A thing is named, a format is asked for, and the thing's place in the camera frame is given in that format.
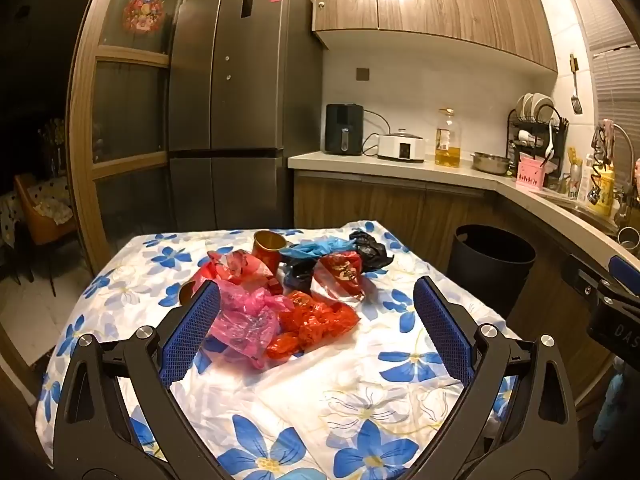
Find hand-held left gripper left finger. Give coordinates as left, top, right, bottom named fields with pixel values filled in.
left=52, top=280, right=236, bottom=480

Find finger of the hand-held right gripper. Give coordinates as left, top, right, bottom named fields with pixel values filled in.
left=561, top=254, right=640, bottom=318
left=608, top=255, right=640, bottom=288

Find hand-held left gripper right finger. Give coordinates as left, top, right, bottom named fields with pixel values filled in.
left=400, top=275, right=581, bottom=480

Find translucent pink plastic bag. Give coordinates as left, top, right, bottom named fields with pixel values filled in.
left=209, top=280, right=287, bottom=371

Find red printed plastic bag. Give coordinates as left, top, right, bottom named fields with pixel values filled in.
left=195, top=249, right=276, bottom=292

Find black round trash bin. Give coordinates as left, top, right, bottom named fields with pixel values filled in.
left=446, top=224, right=537, bottom=321

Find black printed plastic bag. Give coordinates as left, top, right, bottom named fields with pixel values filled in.
left=348, top=230, right=396, bottom=273

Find red snack packet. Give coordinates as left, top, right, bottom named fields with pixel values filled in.
left=320, top=252, right=367, bottom=298

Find orange-red plastic bag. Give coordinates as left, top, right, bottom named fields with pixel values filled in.
left=265, top=290, right=361, bottom=360

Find small dark plastic bag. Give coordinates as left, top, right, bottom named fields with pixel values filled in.
left=280, top=260, right=316, bottom=293

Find stainless steel sink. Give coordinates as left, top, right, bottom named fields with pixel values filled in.
left=545, top=195, right=621, bottom=235

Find yellow detergent bottle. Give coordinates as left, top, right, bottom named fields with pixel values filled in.
left=585, top=165, right=615, bottom=217

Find pink utensil holder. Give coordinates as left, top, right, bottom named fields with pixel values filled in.
left=515, top=156, right=551, bottom=192

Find silver kitchen faucet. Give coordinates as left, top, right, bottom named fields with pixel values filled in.
left=610, top=122, right=638, bottom=228

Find dark rag on faucet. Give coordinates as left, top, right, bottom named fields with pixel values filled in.
left=591, top=120, right=616, bottom=171

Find blue floral tablecloth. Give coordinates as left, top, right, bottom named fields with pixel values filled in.
left=35, top=220, right=531, bottom=480

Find wooden base cabinets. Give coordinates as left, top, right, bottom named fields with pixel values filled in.
left=292, top=170, right=621, bottom=406

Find black dish rack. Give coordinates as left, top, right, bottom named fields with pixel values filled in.
left=506, top=92, right=570, bottom=178

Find stainless steel basin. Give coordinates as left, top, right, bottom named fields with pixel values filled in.
left=471, top=151, right=513, bottom=176

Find hanging slotted spatula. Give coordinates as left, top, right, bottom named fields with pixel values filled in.
left=570, top=52, right=583, bottom=115

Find row of white plates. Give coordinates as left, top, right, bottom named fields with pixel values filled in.
left=515, top=92, right=556, bottom=122

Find beige kitchen countertop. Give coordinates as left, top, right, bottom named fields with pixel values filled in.
left=287, top=151, right=640, bottom=273

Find orange chair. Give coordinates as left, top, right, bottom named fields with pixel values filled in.
left=14, top=172, right=81, bottom=281

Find window blinds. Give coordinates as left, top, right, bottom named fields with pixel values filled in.
left=560, top=0, right=640, bottom=186

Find white electric cooker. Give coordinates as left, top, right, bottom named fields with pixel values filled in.
left=377, top=130, right=427, bottom=163

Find cooking oil bottle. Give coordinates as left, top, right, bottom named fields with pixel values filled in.
left=434, top=107, right=462, bottom=168

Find black air fryer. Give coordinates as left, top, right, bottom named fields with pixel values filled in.
left=325, top=103, right=364, bottom=156

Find grey multi-door refrigerator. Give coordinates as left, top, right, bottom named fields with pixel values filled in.
left=167, top=0, right=326, bottom=231

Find wood-framed glass sliding door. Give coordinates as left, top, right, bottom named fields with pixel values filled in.
left=67, top=0, right=211, bottom=276

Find round floral window decal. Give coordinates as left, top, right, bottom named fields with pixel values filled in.
left=122, top=0, right=168, bottom=36

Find black coiled sprayer hose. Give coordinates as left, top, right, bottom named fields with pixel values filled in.
left=587, top=157, right=608, bottom=205

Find wooden wall cabinets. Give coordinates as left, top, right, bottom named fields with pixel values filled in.
left=312, top=0, right=558, bottom=73

